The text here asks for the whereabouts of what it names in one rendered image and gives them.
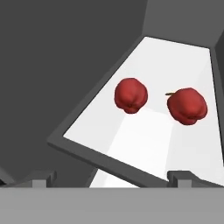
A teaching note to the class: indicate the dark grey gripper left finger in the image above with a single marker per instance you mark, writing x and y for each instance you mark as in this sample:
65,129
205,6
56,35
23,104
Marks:
40,178

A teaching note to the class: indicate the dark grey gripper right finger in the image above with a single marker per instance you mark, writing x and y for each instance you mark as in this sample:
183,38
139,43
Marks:
182,178

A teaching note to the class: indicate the red bell pepper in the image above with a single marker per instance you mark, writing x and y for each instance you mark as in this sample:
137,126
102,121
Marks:
131,95
187,106

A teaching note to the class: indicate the grey freezer drawer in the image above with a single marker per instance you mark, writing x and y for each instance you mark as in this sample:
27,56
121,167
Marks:
151,73

